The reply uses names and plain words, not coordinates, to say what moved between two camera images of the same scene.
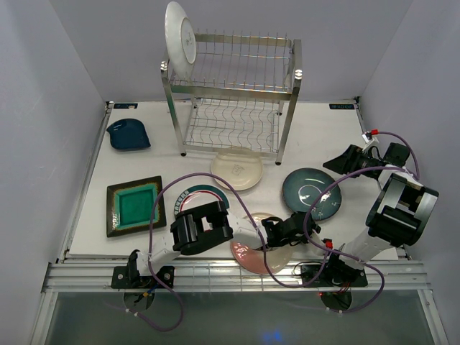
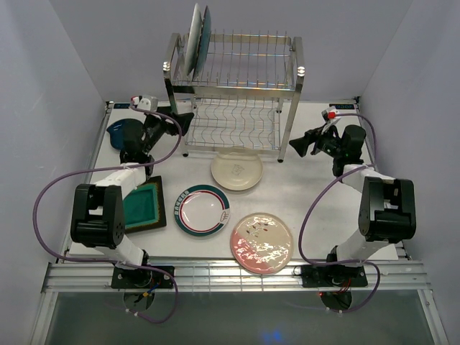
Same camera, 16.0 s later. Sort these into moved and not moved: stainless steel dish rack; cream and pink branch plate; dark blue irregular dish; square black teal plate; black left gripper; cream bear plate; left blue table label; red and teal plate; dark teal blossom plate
Moved: dark teal blossom plate; black left gripper; red and teal plate
Not moved: square black teal plate; stainless steel dish rack; cream bear plate; dark blue irregular dish; cream and pink branch plate; left blue table label
